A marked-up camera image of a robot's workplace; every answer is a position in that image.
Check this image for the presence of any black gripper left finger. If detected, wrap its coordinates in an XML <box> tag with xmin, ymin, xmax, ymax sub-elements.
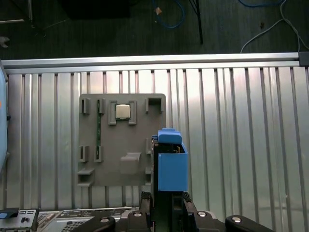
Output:
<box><xmin>91</xmin><ymin>191</ymin><xmax>152</xmax><ymax>232</ymax></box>

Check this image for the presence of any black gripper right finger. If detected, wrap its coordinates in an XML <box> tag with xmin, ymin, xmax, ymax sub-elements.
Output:
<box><xmin>182</xmin><ymin>191</ymin><xmax>275</xmax><ymax>232</ymax></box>

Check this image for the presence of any black PC case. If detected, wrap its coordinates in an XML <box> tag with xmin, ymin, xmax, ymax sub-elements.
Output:
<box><xmin>36</xmin><ymin>207</ymin><xmax>147</xmax><ymax>232</ymax></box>

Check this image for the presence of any grey parts rack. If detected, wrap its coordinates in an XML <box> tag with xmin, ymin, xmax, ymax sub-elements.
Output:
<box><xmin>76</xmin><ymin>93</ymin><xmax>167</xmax><ymax>187</ymax></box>

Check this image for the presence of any green RAM stick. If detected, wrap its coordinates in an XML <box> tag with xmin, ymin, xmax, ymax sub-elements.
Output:
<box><xmin>96</xmin><ymin>100</ymin><xmax>101</xmax><ymax>161</ymax></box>

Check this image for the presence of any silver CPU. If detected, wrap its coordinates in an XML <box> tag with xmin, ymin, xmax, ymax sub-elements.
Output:
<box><xmin>115</xmin><ymin>104</ymin><xmax>131</xmax><ymax>119</ymax></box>

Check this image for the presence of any metal slot bracket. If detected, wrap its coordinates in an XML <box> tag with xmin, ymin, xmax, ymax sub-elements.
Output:
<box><xmin>0</xmin><ymin>207</ymin><xmax>39</xmax><ymax>232</ymax></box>

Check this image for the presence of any blue network cable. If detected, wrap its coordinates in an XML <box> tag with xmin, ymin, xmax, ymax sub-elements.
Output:
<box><xmin>152</xmin><ymin>0</ymin><xmax>186</xmax><ymax>29</ymax></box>

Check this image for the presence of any white floor cable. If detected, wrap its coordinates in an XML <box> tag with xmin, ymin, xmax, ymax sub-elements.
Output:
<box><xmin>240</xmin><ymin>0</ymin><xmax>309</xmax><ymax>54</ymax></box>

